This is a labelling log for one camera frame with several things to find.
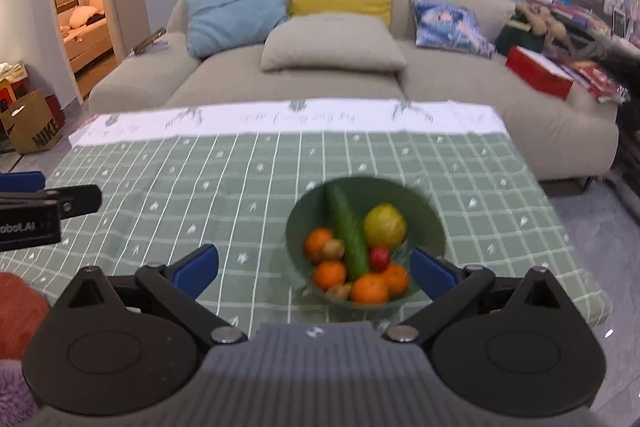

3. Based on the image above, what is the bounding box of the blue printed pillow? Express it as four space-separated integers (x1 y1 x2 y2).
410 0 497 58

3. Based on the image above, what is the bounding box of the green cucumber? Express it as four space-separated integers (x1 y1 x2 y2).
325 184 371 283

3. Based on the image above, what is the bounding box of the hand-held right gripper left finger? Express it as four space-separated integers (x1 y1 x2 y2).
52 244 248 345

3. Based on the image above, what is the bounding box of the red cloth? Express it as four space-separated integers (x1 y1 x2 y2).
0 272 51 363

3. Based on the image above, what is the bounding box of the small red tomato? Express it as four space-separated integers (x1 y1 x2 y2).
369 246 392 270

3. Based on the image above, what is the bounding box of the beige fabric sofa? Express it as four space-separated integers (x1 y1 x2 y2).
89 0 621 182

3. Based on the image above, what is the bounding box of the beige cushion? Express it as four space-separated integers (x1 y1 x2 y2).
260 14 408 72

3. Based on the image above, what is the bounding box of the orange tangerine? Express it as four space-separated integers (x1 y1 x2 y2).
312 260 348 290
350 273 390 306
305 228 335 264
382 263 411 298

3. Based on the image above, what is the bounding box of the stack of books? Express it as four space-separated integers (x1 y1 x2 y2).
530 0 632 104

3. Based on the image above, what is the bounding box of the magazine on sofa arm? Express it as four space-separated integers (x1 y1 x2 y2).
131 27 168 56

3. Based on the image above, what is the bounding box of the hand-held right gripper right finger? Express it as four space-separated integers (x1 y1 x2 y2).
382 248 576 344

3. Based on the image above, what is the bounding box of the yellow lemon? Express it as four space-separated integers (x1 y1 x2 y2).
363 203 407 249

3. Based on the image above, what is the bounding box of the red box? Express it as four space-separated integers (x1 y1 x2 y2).
505 46 575 100

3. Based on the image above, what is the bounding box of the brown cardboard box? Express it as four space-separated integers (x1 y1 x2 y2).
0 89 66 154

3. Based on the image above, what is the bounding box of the green checked tablecloth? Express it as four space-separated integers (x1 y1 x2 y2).
0 99 613 333

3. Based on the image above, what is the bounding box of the purple fleece cloth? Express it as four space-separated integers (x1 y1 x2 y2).
0 359 38 427

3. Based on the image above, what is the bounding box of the dark green bag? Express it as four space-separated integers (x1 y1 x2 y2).
495 9 546 55

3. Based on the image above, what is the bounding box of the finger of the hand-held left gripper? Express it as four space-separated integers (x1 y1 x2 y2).
0 184 103 224
0 172 47 194

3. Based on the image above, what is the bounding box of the light blue pillow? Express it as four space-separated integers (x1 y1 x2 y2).
184 0 288 59

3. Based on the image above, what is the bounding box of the green colander bowl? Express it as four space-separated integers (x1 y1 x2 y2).
285 176 447 309

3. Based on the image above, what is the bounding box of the brown plush toy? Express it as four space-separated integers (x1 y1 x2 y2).
515 2 568 48

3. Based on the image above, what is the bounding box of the white bed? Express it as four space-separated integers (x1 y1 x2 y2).
59 0 114 72

